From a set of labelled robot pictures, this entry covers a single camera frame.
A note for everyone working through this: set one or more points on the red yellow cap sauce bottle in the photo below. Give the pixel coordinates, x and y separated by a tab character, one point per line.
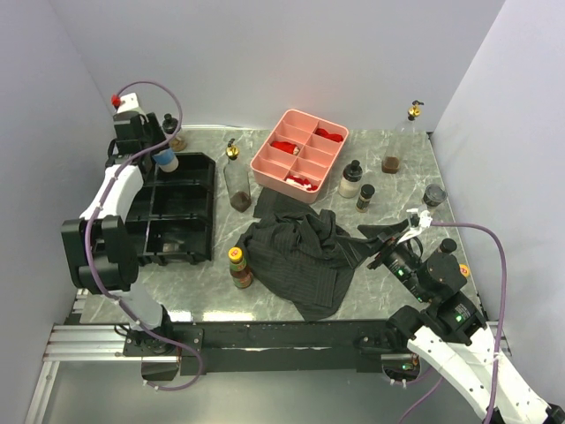
239	269

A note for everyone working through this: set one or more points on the pink divided storage box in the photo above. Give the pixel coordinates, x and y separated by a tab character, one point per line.
315	160

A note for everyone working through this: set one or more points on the red item middle compartment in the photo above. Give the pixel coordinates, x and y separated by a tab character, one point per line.
285	146

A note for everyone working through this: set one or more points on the red white item front compartment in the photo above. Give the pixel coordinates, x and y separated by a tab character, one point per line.
303	183

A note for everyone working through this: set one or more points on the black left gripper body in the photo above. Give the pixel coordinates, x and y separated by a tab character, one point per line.
152	132

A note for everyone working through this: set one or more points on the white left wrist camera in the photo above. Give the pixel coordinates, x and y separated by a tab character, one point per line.
126	103

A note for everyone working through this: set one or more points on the tall gold spout sauce bottle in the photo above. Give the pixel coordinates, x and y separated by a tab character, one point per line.
400	139

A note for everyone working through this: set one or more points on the red label sauce bottle right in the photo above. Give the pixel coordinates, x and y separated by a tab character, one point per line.
465	271

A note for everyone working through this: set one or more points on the dark lid beige powder jar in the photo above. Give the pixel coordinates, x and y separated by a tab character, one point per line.
434	195

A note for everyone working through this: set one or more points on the dark striped cloth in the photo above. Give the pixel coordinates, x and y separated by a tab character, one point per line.
293	250

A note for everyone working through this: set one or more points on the aluminium frame rail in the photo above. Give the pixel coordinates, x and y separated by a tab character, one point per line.
72	342

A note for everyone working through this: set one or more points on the small black cap spice jar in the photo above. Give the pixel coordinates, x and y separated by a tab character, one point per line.
365	196

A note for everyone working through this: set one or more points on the red item back compartment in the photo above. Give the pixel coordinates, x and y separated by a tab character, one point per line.
336	137

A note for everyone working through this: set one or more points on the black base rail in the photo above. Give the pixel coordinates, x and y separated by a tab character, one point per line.
291	346

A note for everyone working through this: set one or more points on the black cap jar right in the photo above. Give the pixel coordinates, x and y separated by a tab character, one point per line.
447	246

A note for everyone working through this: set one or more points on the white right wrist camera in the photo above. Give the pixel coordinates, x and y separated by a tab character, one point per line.
419	220

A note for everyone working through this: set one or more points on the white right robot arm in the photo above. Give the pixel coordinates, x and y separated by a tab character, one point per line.
450	333

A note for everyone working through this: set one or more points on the black cap brown powder bottle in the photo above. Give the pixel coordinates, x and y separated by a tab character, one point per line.
171	125

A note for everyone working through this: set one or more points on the tall gold spout oil bottle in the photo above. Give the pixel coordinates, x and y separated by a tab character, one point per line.
236	177

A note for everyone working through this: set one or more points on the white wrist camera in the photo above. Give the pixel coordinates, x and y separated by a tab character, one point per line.
419	220
126	103

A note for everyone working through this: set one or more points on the black divided organizer tray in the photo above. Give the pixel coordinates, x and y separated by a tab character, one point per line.
171	218

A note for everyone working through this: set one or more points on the black cap white powder bottle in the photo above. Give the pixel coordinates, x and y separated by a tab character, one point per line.
351	179

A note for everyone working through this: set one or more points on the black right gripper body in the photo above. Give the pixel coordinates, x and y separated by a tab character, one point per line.
401	261

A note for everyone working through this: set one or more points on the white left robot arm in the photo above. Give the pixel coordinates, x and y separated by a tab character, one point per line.
100	253

